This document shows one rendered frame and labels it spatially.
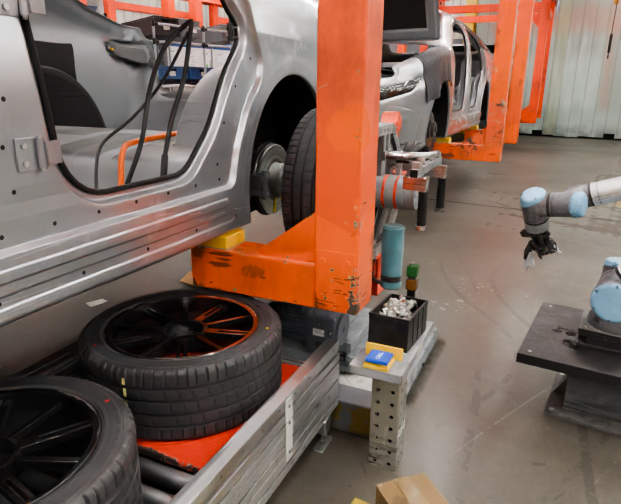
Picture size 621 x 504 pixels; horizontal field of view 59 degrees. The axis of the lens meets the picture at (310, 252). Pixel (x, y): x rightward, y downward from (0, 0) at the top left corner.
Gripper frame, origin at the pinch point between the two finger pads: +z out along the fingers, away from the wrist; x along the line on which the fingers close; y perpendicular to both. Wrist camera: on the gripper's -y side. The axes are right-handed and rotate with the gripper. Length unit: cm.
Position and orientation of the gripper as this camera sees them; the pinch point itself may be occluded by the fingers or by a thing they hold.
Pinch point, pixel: (541, 261)
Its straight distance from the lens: 245.1
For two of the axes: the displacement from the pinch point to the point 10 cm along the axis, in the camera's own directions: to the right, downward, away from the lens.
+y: 2.6, 5.2, -8.2
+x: 8.9, -4.6, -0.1
